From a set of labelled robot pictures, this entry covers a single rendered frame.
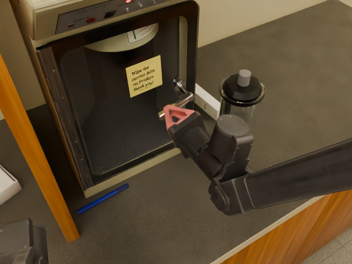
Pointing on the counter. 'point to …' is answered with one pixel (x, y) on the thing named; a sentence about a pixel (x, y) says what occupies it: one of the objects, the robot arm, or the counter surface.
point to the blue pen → (102, 198)
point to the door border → (65, 113)
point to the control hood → (48, 14)
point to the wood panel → (33, 152)
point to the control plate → (98, 13)
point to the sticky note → (144, 76)
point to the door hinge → (56, 106)
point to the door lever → (178, 99)
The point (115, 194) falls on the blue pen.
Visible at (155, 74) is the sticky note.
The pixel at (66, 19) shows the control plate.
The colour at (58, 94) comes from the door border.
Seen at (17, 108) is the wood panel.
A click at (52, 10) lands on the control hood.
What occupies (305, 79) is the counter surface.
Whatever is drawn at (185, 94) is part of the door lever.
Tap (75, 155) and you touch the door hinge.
